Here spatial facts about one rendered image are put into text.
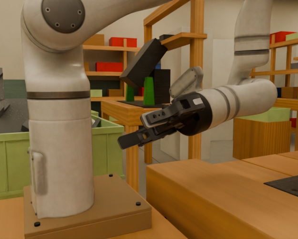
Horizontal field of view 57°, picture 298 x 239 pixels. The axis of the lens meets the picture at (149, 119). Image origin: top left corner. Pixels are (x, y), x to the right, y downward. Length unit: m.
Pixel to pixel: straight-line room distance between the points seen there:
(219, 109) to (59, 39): 0.29
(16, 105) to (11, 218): 0.55
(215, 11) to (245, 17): 7.93
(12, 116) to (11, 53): 6.18
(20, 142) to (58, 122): 0.36
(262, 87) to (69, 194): 0.41
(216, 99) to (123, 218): 0.25
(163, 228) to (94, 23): 0.32
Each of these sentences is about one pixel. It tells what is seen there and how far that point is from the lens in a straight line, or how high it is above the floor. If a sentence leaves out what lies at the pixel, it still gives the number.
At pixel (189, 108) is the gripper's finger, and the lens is 0.41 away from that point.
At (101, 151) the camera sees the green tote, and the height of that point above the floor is 0.89.
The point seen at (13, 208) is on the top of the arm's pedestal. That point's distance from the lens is 0.59.
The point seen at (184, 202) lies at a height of 0.87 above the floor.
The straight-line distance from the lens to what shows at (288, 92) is 6.40.
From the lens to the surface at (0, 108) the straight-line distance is 0.97.
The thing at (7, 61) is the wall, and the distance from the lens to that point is 7.17.
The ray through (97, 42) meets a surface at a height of 2.08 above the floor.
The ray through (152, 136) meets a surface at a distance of 0.48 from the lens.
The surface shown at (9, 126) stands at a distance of 1.01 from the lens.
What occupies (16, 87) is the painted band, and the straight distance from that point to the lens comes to 7.12.
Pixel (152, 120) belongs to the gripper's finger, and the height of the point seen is 1.03.
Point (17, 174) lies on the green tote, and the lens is 0.78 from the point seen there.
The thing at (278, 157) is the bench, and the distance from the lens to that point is 0.84.
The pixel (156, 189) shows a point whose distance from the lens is 0.59.
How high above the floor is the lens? 1.07
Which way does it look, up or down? 7 degrees down
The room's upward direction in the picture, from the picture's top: straight up
